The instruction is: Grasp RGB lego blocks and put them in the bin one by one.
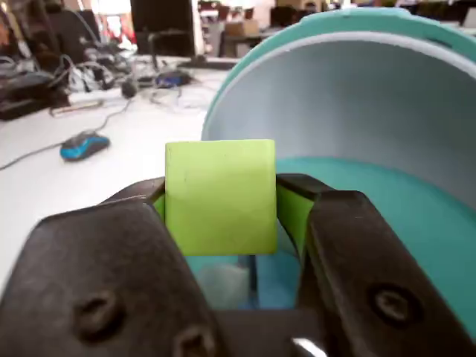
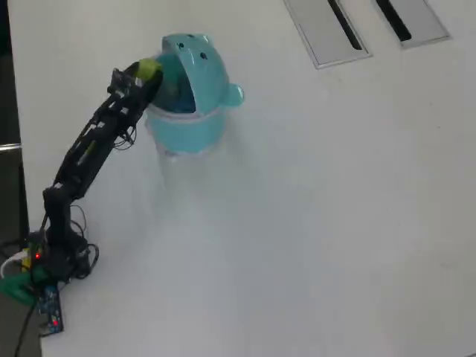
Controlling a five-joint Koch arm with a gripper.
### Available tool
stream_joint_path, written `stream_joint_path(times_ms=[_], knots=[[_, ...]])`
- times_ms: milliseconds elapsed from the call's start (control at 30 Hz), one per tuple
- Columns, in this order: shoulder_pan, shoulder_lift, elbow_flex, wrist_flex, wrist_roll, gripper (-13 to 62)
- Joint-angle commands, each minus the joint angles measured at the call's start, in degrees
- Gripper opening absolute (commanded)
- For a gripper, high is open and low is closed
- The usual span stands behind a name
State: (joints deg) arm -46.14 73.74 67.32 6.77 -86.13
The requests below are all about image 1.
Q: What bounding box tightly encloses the teal whale-shaped lidded bin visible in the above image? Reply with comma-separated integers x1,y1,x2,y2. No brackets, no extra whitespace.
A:
185,7,476,310

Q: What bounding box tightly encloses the brown cardboard box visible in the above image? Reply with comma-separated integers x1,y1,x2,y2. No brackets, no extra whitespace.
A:
225,18,260,38

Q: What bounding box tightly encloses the blue usb hub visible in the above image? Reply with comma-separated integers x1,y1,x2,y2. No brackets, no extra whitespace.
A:
155,71,191,89

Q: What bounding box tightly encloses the black flat device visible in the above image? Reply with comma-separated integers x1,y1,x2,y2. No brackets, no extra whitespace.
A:
0,72,71,120

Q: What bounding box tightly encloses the brown flat strip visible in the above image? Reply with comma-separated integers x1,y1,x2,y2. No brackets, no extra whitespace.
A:
50,99,104,117

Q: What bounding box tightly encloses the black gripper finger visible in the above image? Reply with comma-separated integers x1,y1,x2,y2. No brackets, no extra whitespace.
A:
276,173,476,357
0,177,226,357

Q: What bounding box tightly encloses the tangled cable pile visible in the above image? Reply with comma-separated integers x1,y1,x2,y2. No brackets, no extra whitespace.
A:
55,54,131,93

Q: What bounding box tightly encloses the black computer monitor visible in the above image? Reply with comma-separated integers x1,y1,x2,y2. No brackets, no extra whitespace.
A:
130,0,239,71

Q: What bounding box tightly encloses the grey mouse cable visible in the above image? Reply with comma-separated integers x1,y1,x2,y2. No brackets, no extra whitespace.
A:
92,98,133,134

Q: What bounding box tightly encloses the black office chair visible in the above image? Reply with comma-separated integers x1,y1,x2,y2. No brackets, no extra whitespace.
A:
22,5,101,70

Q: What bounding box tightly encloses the thin grey cable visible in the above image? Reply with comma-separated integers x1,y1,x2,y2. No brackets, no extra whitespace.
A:
0,141,64,171

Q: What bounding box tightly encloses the white cable bundle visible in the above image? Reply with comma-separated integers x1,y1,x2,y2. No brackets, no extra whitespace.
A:
141,80,209,112

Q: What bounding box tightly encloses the green lego block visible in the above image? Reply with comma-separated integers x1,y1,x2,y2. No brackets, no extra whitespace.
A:
164,138,278,257

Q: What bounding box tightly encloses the blue and black computer mouse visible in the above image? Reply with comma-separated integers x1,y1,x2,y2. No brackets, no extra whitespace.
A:
60,130,112,162

